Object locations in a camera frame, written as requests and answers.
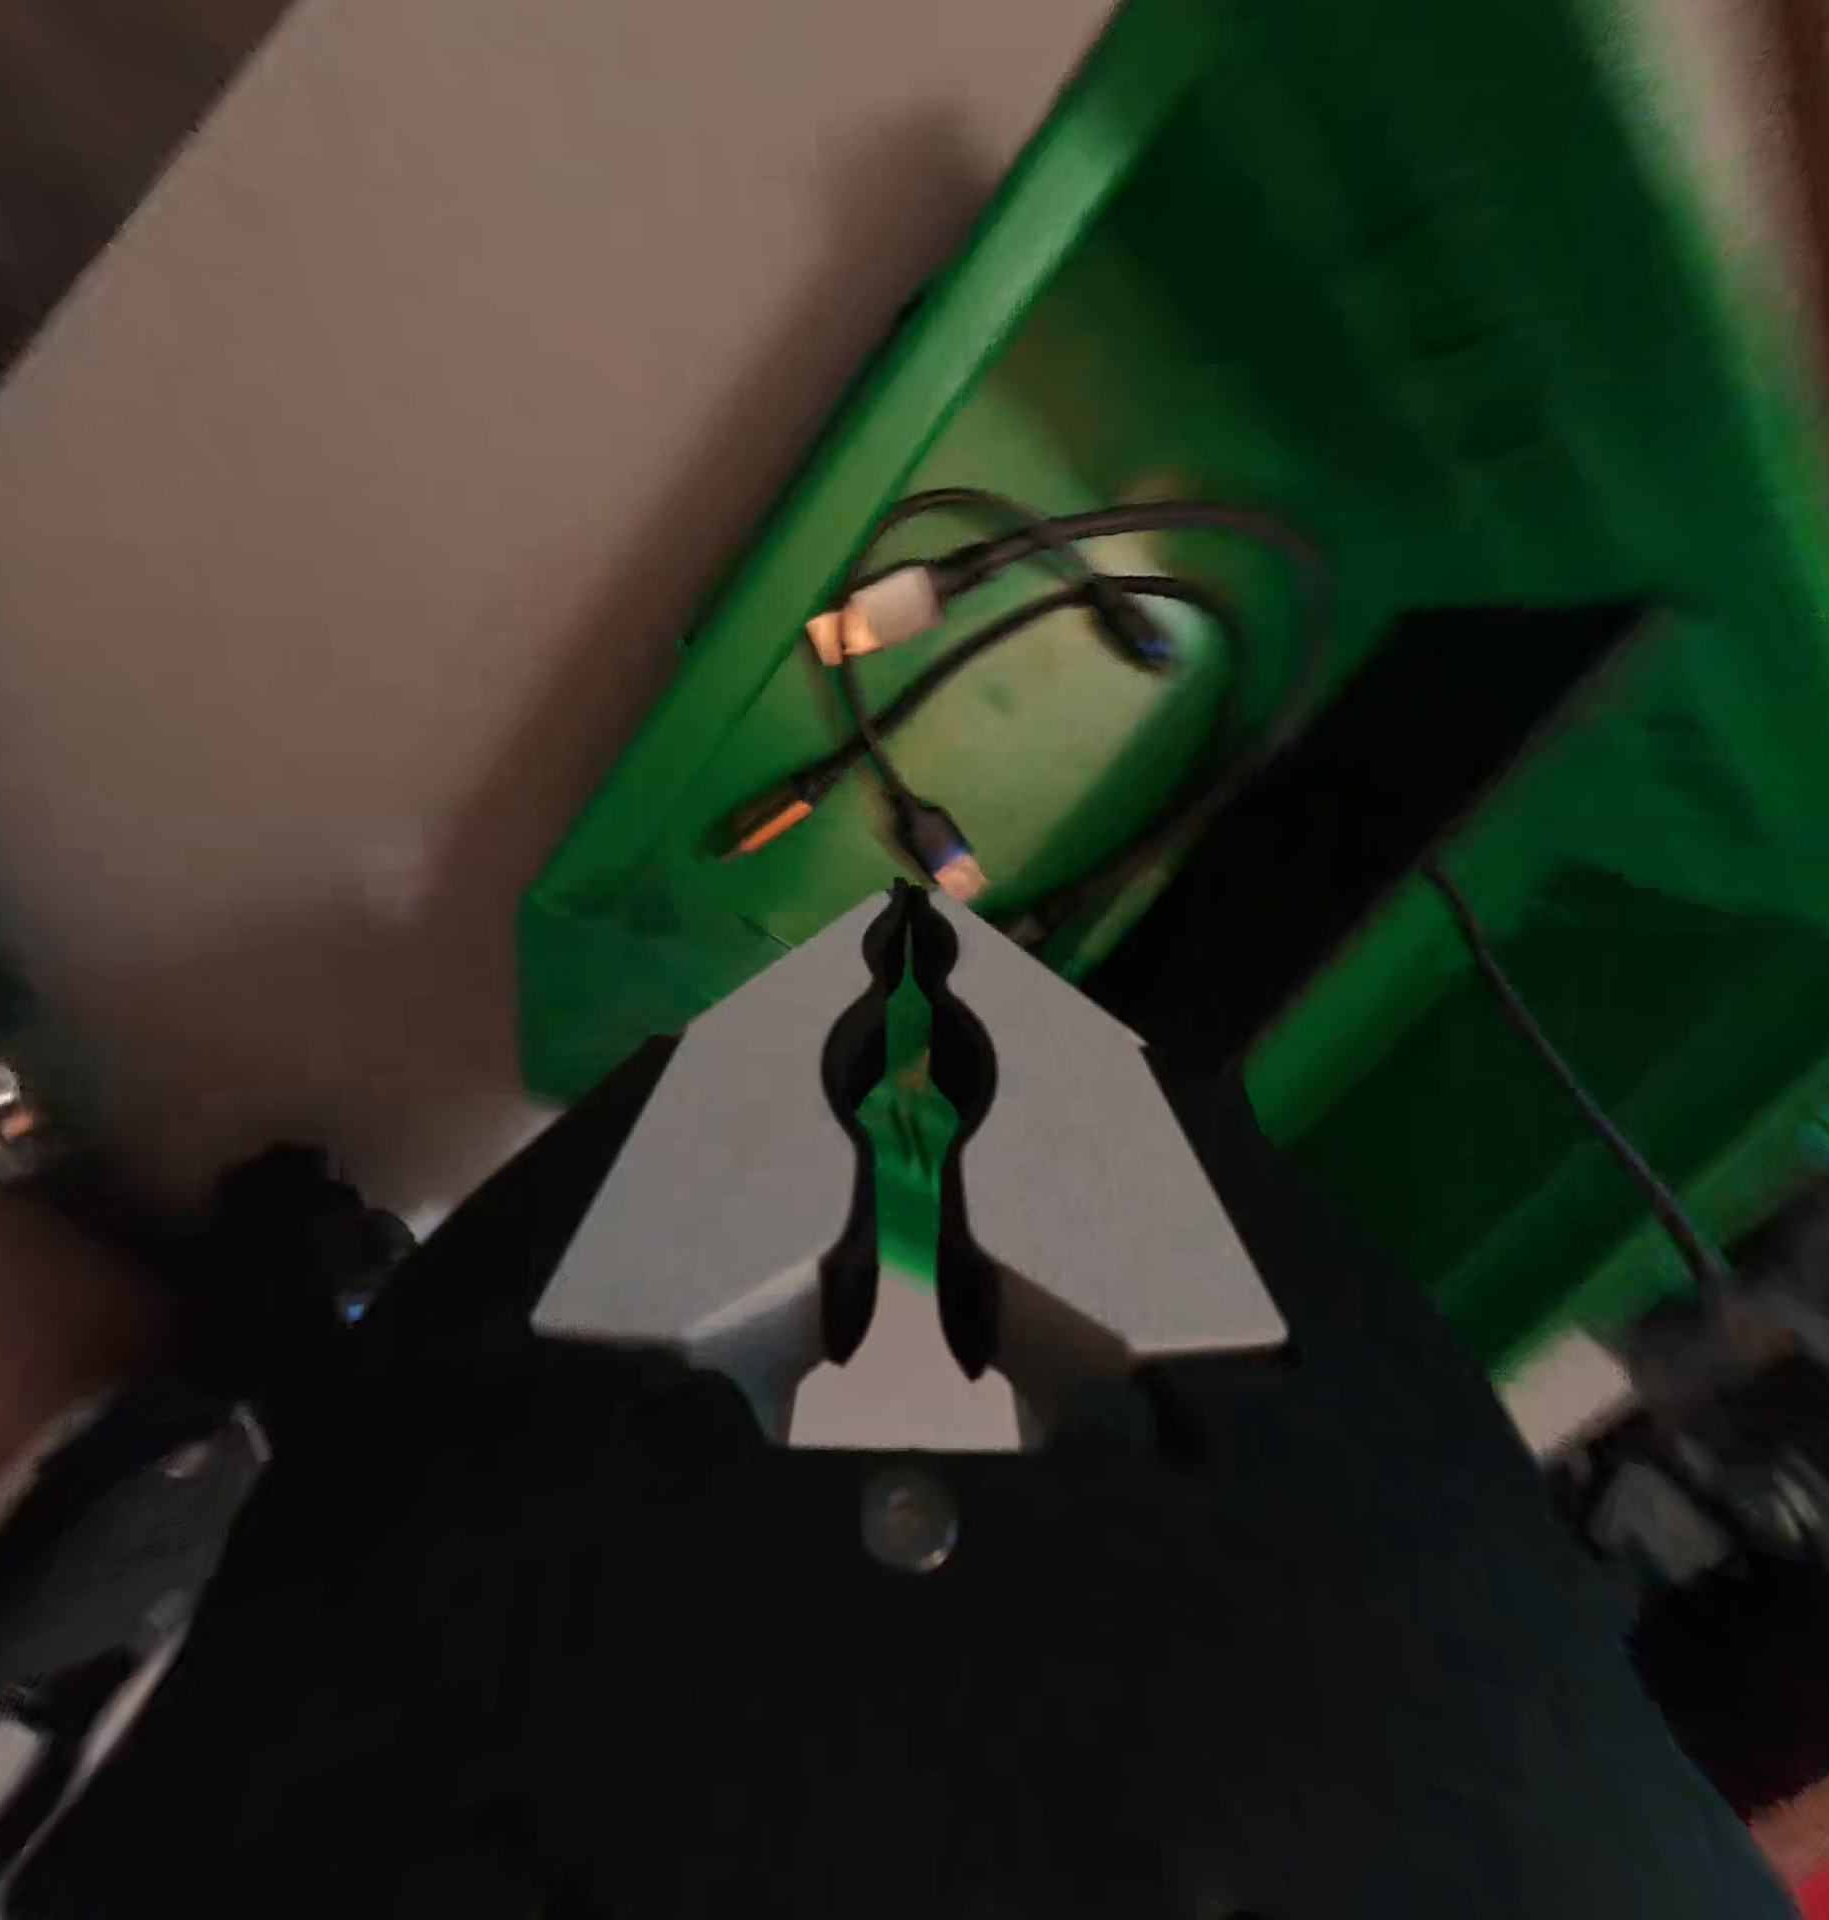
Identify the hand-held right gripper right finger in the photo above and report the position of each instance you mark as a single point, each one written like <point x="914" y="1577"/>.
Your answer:
<point x="1110" y="1200"/>

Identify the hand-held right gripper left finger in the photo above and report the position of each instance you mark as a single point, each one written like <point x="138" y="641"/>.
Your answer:
<point x="690" y="1200"/>

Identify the green plastic bin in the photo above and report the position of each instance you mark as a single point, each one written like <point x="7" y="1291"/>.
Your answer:
<point x="1455" y="301"/>

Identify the grey desk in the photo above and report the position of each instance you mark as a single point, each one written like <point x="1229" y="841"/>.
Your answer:
<point x="329" y="525"/>

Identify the black divider in bin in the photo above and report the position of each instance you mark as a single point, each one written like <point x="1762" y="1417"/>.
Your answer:
<point x="1304" y="826"/>

